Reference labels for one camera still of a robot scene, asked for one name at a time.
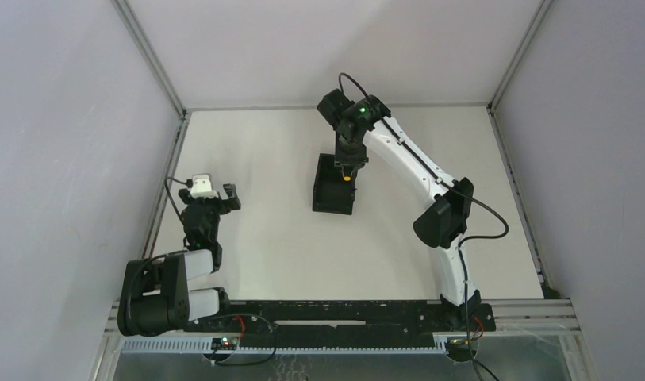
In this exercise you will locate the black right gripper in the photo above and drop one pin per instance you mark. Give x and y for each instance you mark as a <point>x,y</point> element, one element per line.
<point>348,161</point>

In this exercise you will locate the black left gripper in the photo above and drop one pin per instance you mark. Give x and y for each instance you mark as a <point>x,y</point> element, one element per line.
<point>207,202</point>

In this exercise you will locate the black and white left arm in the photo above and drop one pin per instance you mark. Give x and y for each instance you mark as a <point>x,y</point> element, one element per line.
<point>155,294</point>

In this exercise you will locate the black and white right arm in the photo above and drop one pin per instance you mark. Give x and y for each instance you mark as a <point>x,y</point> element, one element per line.
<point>368,125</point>

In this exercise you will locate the black plastic bin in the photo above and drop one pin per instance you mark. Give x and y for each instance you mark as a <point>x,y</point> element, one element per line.
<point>330,193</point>

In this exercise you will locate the left control circuit board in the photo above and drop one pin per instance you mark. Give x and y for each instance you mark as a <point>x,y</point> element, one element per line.
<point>224,344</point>

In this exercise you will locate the control circuit board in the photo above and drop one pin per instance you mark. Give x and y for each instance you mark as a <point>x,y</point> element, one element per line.
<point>460,350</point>
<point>224,344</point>

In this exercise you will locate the right control circuit board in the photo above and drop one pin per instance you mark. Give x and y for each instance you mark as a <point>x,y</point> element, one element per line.
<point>460,350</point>

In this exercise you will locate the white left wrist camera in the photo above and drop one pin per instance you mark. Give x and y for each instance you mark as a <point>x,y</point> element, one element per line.
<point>202,187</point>

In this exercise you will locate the slotted grey cable duct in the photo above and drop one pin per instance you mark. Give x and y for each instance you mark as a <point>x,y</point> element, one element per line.
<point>202,345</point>

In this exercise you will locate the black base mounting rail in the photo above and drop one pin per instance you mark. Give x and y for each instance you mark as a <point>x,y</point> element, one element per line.
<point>364,324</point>

